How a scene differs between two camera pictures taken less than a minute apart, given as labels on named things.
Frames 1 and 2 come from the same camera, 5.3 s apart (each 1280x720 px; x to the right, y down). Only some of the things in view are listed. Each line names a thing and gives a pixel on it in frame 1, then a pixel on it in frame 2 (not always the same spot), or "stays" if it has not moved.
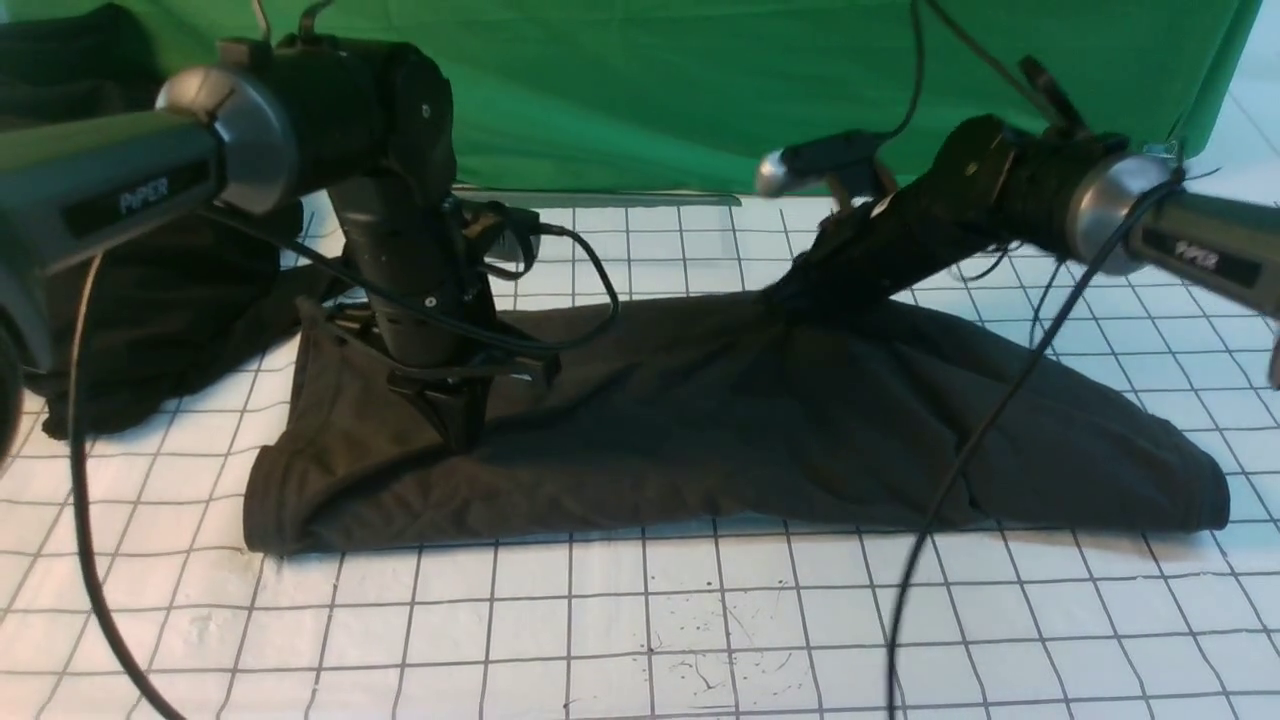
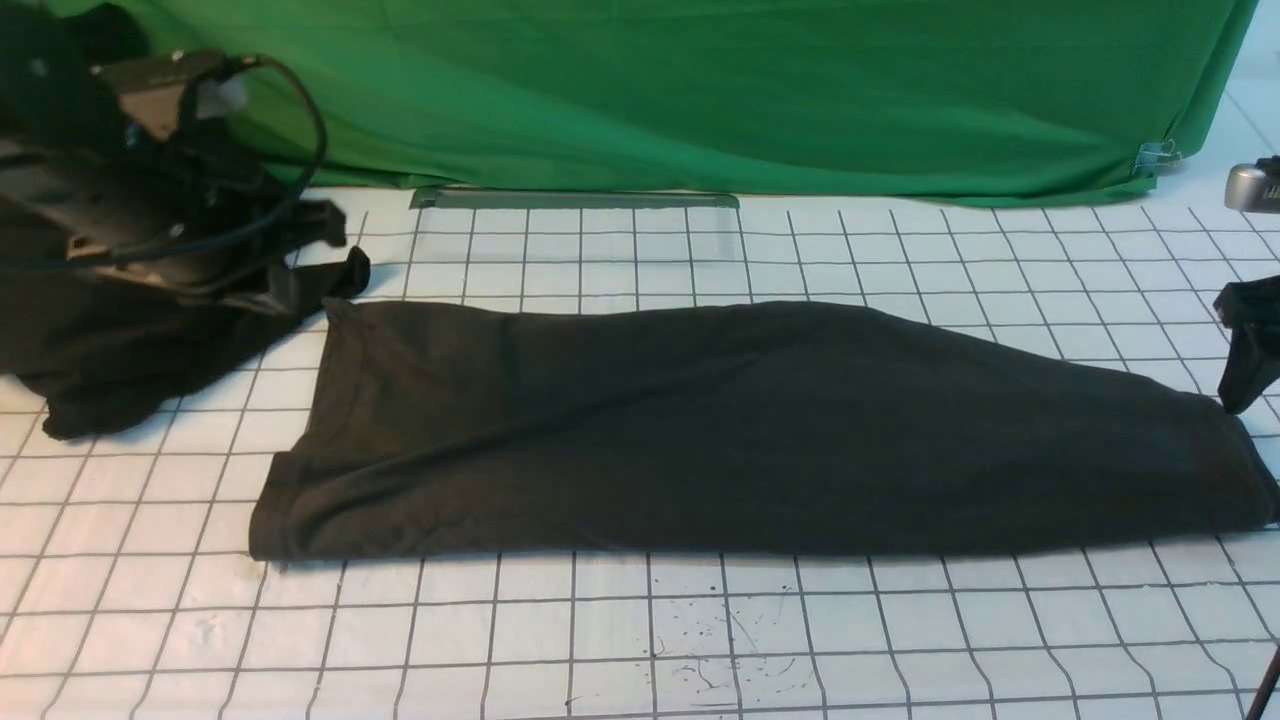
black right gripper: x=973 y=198 → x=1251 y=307
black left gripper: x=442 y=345 → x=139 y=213
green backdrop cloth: x=693 y=94 stays
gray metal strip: x=565 y=199 stays
